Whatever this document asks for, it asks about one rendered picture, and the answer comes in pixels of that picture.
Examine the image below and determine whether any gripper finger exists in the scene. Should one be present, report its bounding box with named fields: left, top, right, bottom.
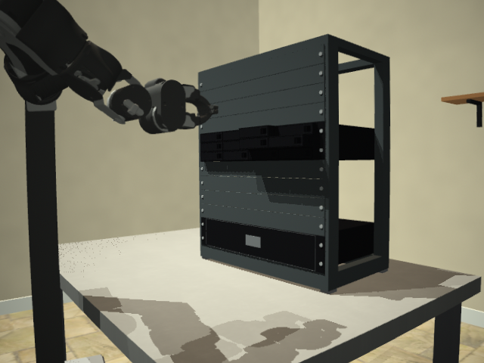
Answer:
left=182, top=84, right=219, bottom=112
left=180, top=109, right=219, bottom=129

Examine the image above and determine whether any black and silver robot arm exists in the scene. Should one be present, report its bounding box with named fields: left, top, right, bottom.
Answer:
left=0, top=0, right=152, bottom=124

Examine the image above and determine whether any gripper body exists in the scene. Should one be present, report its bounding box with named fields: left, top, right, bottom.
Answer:
left=139, top=78, right=186, bottom=134

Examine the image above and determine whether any black server rack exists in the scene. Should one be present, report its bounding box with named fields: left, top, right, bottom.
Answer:
left=198, top=34, right=390, bottom=294

